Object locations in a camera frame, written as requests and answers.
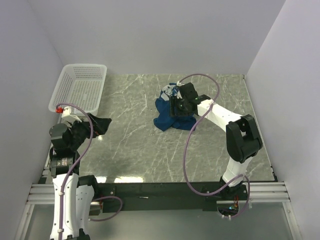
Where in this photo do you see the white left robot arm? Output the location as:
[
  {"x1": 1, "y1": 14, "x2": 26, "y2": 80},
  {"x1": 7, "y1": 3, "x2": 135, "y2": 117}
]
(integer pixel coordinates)
[{"x1": 49, "y1": 114, "x2": 112, "y2": 240}]

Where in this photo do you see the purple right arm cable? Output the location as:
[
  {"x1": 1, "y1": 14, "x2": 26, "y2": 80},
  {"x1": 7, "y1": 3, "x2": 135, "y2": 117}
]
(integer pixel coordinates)
[{"x1": 177, "y1": 73, "x2": 251, "y2": 220}]

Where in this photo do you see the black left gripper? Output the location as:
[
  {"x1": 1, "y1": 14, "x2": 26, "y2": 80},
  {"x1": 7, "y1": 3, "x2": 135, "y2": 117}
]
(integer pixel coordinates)
[{"x1": 67, "y1": 112, "x2": 111, "y2": 150}]

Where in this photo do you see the blue printed t-shirt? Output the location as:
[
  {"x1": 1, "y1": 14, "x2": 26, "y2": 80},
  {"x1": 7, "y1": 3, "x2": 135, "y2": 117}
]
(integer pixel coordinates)
[{"x1": 153, "y1": 82, "x2": 197, "y2": 132}]

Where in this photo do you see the white perforated plastic basket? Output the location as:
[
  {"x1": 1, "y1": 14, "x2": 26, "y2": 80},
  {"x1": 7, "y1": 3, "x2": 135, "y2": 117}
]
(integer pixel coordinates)
[{"x1": 48, "y1": 63, "x2": 107, "y2": 116}]

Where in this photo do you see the aluminium frame rail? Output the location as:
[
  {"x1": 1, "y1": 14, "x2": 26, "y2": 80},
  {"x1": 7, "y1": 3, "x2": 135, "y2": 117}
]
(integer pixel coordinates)
[{"x1": 26, "y1": 182, "x2": 291, "y2": 205}]

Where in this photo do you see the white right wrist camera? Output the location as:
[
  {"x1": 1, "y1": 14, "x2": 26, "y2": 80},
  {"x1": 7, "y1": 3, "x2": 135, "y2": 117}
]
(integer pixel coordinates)
[{"x1": 171, "y1": 81, "x2": 184, "y2": 99}]

